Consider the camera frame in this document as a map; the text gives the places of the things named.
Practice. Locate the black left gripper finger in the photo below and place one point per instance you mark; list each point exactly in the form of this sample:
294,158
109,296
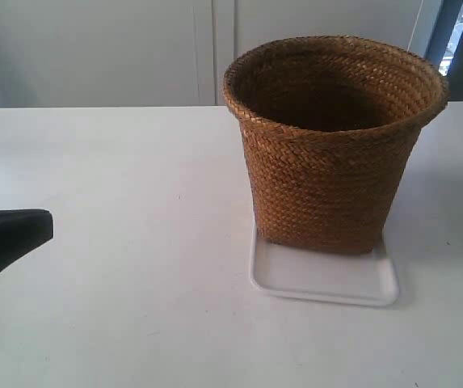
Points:
22,231

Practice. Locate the brown woven basket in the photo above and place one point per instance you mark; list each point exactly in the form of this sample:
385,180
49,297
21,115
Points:
328,124

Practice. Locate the white rectangular plastic tray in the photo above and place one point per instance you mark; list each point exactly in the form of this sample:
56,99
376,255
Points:
358,280

